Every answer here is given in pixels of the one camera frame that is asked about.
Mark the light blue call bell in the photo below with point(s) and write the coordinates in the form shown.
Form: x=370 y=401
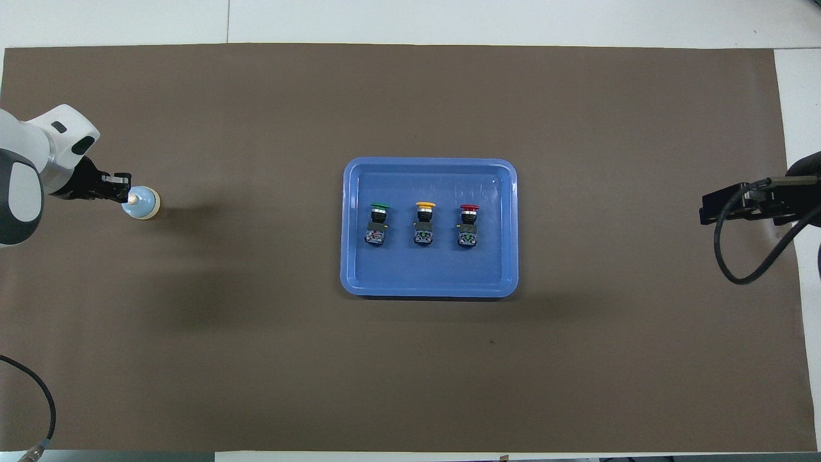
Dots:
x=145 y=204

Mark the red push button switch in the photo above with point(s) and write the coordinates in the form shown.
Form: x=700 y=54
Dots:
x=468 y=234

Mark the brown paper table mat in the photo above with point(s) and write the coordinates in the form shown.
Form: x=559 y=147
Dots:
x=256 y=359

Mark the green push button switch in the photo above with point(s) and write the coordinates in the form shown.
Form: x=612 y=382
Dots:
x=376 y=232

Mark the blue plastic tray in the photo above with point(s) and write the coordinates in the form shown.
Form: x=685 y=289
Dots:
x=436 y=269

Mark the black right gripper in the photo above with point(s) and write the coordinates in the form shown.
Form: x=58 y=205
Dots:
x=805 y=192

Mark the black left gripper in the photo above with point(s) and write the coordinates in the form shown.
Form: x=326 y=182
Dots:
x=90 y=185

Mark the yellow push button switch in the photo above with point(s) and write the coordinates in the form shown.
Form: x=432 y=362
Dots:
x=423 y=234

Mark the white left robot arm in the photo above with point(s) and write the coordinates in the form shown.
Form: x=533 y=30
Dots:
x=25 y=192

